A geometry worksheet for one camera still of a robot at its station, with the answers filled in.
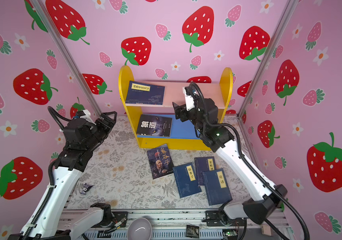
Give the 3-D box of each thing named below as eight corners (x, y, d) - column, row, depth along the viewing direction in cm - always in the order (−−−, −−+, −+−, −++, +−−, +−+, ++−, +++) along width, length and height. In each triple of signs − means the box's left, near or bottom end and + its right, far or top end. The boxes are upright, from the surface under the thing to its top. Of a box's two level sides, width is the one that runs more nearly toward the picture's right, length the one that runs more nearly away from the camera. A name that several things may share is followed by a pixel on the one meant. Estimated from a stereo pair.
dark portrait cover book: (153, 179, 90) (152, 177, 87) (146, 151, 102) (146, 149, 100) (176, 171, 92) (176, 170, 90) (167, 146, 105) (167, 143, 103)
